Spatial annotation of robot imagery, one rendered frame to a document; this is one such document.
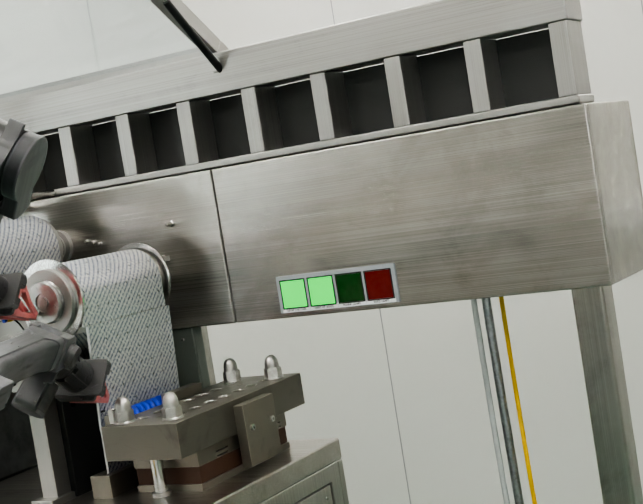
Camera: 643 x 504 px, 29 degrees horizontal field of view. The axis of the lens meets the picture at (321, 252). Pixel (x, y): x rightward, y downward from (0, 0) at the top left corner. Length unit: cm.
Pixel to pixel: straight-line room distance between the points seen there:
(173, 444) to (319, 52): 74
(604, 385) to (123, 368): 86
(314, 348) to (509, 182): 304
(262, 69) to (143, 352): 56
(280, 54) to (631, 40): 233
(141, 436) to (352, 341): 293
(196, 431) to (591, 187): 76
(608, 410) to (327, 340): 285
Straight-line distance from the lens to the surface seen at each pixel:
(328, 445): 236
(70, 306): 221
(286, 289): 234
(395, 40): 221
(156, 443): 211
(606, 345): 228
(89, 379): 215
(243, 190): 237
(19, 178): 138
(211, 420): 216
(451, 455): 492
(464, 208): 216
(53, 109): 265
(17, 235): 248
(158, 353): 236
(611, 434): 231
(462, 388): 483
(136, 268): 235
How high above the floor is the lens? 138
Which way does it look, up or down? 3 degrees down
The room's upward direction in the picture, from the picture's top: 9 degrees counter-clockwise
